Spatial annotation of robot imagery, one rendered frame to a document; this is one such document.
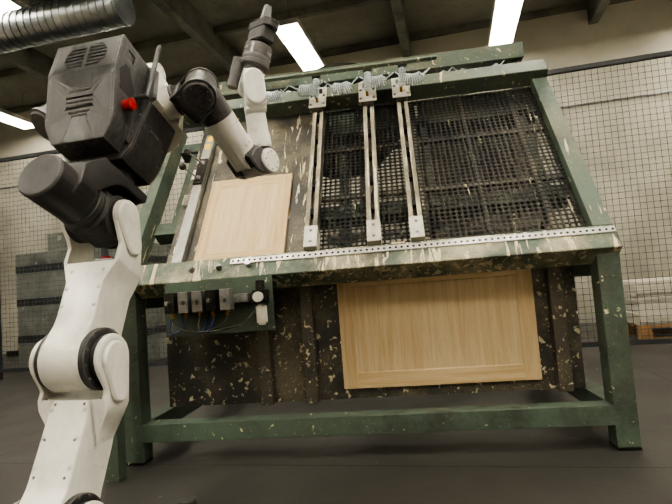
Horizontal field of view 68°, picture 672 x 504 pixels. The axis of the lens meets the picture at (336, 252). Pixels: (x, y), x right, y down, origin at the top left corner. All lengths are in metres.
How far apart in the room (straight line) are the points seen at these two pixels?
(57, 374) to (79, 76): 0.72
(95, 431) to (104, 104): 0.76
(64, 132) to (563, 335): 2.05
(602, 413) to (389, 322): 0.94
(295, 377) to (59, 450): 1.42
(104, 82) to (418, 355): 1.71
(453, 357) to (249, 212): 1.21
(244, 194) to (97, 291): 1.47
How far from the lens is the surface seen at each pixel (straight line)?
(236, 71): 1.66
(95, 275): 1.32
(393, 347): 2.39
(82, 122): 1.40
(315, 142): 2.76
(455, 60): 3.53
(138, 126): 1.40
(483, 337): 2.41
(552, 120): 2.83
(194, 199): 2.70
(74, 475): 1.26
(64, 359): 1.25
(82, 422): 1.27
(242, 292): 2.24
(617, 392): 2.35
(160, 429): 2.50
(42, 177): 1.26
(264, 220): 2.47
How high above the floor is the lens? 0.74
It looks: 4 degrees up
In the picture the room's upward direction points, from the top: 4 degrees counter-clockwise
